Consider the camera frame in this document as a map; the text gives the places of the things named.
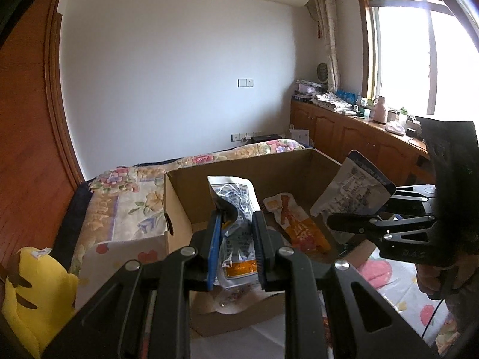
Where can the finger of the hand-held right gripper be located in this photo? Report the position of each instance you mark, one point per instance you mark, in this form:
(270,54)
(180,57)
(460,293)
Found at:
(415,192)
(355,222)

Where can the white wall switch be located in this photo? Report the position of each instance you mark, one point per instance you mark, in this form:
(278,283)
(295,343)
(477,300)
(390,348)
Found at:
(245,82)

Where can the pink tissue pack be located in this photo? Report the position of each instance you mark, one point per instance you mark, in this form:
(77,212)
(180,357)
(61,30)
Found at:
(394,128)

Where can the clear packet with orange label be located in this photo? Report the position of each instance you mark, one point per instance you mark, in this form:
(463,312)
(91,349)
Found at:
(239,239)

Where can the black box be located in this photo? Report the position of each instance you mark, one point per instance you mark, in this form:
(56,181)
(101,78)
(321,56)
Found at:
(266,138)

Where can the orange floral quilt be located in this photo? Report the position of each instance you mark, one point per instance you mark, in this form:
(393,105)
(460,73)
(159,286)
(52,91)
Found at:
(123,202)

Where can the brown cardboard box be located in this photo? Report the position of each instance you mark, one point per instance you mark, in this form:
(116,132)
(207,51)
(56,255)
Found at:
(194,187)

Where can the stack of boxes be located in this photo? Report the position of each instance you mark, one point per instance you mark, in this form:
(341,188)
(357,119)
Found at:
(308,89)

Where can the orange snack packet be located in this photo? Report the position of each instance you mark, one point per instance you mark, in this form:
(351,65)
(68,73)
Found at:
(299,228)

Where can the wooden wardrobe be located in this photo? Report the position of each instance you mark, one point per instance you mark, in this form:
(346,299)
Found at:
(30,138)

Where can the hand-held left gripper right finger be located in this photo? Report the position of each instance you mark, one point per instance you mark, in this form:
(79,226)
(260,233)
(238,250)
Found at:
(259,254)

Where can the white red-flowered bed sheet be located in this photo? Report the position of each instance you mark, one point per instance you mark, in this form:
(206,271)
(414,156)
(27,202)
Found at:
(396,291)

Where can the dark blue bed sheet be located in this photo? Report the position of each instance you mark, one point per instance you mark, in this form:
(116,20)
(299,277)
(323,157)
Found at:
(71,224)

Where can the white wall outlet strip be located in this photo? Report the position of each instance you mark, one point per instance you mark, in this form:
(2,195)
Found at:
(239,135)

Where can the row of blue boxes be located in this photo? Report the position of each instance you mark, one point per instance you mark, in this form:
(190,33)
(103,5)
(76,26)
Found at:
(345,96)

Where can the black device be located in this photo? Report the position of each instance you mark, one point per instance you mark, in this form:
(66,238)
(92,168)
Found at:
(415,133)

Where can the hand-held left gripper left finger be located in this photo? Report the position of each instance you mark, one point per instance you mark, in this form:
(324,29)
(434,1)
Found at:
(214,254)

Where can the folded patterned cloth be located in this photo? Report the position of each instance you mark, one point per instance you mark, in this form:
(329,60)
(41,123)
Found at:
(333,101)

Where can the green capped bottle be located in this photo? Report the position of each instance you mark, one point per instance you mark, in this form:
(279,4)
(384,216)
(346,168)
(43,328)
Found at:
(402,116)

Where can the red hanging tassel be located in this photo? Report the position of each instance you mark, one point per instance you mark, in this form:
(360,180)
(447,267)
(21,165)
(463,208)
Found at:
(320,31)

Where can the wooden framed window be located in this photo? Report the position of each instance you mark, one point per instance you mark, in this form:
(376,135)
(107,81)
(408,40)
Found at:
(400,60)

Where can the wooden cabinet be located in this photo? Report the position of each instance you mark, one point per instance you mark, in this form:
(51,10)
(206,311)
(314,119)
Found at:
(348,142)

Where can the patterned curtain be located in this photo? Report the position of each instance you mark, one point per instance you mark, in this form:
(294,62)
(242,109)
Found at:
(327,26)

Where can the pink kettle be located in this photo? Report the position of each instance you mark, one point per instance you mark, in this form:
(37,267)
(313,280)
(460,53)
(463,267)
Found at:
(381,110)

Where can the white packet with blue top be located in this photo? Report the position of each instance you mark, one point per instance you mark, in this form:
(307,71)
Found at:
(348,190)

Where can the yellow plush toy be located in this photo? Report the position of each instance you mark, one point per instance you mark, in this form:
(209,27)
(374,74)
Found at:
(33,299)

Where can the white box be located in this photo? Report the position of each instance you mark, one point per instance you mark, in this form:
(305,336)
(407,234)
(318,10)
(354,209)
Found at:
(299,137)

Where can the person's right hand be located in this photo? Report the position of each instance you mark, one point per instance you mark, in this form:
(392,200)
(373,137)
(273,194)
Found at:
(426,278)

